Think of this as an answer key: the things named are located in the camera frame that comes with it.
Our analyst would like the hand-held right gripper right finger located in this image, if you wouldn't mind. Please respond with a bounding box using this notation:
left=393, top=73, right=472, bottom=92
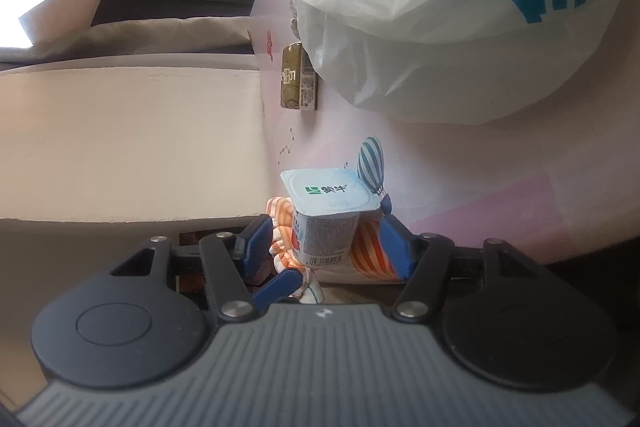
left=377, top=213, right=543, bottom=323

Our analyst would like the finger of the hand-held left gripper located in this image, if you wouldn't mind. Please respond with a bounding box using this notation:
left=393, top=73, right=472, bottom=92
left=251, top=268, right=307, bottom=305

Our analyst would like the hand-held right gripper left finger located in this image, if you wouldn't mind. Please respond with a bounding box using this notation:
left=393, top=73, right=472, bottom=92
left=107, top=214, right=273, bottom=323

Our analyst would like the white yogurt cup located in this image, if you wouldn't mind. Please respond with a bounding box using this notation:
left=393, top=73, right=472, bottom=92
left=280, top=167, right=381, bottom=269

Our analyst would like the olive green packet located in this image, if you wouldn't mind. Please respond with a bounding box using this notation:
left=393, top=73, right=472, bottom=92
left=280, top=41, right=320, bottom=112

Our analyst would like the white plastic bag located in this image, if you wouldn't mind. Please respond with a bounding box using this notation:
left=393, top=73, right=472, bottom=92
left=262, top=0, right=628, bottom=125

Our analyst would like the beige cover cloth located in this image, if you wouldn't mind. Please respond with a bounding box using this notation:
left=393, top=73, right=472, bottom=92
left=0, top=0, right=261, bottom=62

